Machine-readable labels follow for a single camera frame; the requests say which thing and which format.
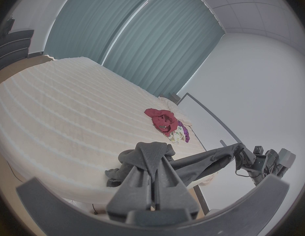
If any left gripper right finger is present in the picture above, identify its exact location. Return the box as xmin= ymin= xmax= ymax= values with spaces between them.
xmin=156 ymin=159 xmax=200 ymax=217

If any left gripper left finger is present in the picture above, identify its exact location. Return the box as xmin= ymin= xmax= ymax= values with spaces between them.
xmin=106 ymin=167 xmax=153 ymax=217

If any black T-shirt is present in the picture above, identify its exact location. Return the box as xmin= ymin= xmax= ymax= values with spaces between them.
xmin=105 ymin=142 xmax=245 ymax=189

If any bed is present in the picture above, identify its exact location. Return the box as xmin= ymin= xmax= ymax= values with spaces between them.
xmin=0 ymin=56 xmax=244 ymax=216

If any white printed pyjama garment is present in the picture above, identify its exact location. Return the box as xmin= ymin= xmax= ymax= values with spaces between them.
xmin=167 ymin=129 xmax=185 ymax=146

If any purple garment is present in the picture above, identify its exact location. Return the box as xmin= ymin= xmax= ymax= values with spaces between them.
xmin=178 ymin=121 xmax=190 ymax=143

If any dark red garment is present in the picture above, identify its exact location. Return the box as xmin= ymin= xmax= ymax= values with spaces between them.
xmin=144 ymin=108 xmax=179 ymax=135

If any cream pillow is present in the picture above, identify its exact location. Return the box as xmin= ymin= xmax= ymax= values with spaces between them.
xmin=159 ymin=96 xmax=192 ymax=127

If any grey bedside table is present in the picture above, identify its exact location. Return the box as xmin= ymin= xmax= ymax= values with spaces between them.
xmin=160 ymin=92 xmax=180 ymax=105

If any blue-green curtain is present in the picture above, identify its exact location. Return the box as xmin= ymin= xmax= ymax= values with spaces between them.
xmin=46 ymin=0 xmax=169 ymax=66
xmin=102 ymin=0 xmax=226 ymax=97

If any dark grey chest of drawers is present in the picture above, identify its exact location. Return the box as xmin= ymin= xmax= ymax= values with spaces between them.
xmin=0 ymin=30 xmax=35 ymax=74

